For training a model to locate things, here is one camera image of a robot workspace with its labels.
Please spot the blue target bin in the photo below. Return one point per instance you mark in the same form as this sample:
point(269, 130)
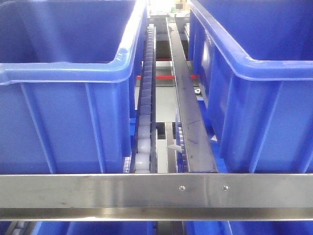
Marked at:
point(254, 59)
point(67, 78)

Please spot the blue target bin right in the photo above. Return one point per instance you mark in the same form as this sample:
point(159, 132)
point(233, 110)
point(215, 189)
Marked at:
point(254, 59)

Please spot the white roller track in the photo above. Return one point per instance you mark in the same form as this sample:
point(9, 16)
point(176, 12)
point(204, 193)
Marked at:
point(144, 157)

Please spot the blue target bin left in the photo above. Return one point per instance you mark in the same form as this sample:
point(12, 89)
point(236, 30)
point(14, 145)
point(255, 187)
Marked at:
point(67, 78)

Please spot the steel divider rail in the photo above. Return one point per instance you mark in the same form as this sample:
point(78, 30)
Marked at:
point(198, 151)

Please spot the steel front shelf beam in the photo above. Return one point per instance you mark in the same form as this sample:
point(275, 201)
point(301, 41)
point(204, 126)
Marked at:
point(176, 196)

